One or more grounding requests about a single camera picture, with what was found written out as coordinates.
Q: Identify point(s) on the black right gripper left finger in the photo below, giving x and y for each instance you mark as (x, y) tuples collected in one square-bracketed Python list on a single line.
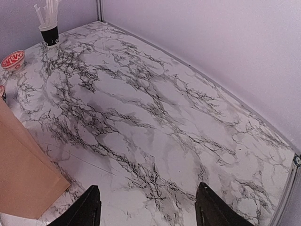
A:
[(86, 211)]

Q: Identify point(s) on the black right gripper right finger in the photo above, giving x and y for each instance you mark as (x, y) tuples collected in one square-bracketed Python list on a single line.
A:
[(211, 210)]

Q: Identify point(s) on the brown paper bag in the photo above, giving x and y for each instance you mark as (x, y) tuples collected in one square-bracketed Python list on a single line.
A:
[(29, 182)]

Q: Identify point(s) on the red geometric pattern bowl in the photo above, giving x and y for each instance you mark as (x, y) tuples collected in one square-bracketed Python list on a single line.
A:
[(2, 93)]

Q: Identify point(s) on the red floral pattern bowl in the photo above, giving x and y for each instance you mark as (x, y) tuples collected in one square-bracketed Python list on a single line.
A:
[(14, 62)]

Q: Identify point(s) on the black cup with straws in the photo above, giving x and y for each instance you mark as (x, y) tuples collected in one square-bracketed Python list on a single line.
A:
[(48, 23)]

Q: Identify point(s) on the right side aluminium rail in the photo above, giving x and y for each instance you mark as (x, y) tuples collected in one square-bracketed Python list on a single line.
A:
[(288, 212)]

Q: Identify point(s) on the left aluminium frame post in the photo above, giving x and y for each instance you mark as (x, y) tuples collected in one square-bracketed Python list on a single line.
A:
[(99, 10)]

